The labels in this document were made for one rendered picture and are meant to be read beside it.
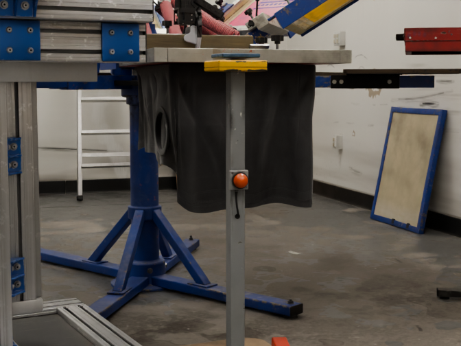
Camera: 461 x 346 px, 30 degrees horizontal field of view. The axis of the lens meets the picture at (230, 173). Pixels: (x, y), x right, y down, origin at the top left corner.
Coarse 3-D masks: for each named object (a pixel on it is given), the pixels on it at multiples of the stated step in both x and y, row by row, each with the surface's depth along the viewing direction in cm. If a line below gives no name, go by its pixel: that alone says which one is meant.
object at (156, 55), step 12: (156, 48) 230; (168, 48) 231; (180, 48) 232; (192, 48) 233; (204, 48) 234; (156, 60) 230; (168, 60) 231; (180, 60) 232; (192, 60) 233; (204, 60) 234; (276, 60) 241; (288, 60) 242; (300, 60) 243; (312, 60) 244; (324, 60) 246; (336, 60) 247; (348, 60) 248
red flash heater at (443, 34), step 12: (408, 36) 330; (420, 36) 329; (432, 36) 328; (444, 36) 327; (456, 36) 326; (408, 48) 330; (420, 48) 330; (432, 48) 329; (444, 48) 328; (456, 48) 327
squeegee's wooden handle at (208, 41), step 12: (156, 36) 289; (168, 36) 290; (180, 36) 292; (204, 36) 294; (216, 36) 296; (228, 36) 297; (240, 36) 298; (252, 36) 300; (216, 48) 296; (228, 48) 298; (240, 48) 299
